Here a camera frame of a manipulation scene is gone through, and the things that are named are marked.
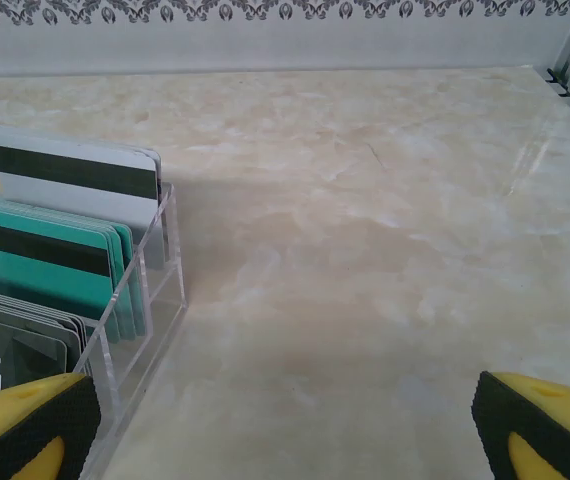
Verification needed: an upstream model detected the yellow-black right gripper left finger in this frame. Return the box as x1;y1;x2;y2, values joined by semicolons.
0;372;102;480

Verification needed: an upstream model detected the dark grey membership card stack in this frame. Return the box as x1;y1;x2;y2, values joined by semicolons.
0;285;89;396

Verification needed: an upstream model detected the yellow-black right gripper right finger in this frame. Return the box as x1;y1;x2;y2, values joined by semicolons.
470;370;570;480

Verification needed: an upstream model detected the black corner bracket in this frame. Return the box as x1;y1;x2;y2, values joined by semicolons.
546;68;570;105

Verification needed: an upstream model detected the white magnetic stripe card stack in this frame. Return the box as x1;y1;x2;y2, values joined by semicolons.
0;126;164;274

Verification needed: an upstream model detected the teal magnetic stripe card stack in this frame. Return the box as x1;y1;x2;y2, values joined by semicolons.
0;193;147;343

